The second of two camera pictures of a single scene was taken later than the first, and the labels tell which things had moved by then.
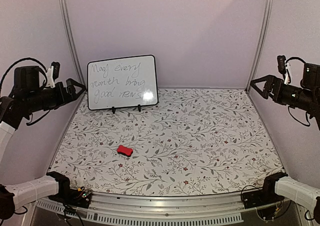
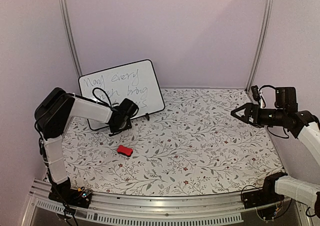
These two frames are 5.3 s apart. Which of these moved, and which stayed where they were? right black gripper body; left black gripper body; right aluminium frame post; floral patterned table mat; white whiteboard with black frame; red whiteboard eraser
Moved: white whiteboard with black frame; left black gripper body; right black gripper body
Stayed: red whiteboard eraser; floral patterned table mat; right aluminium frame post
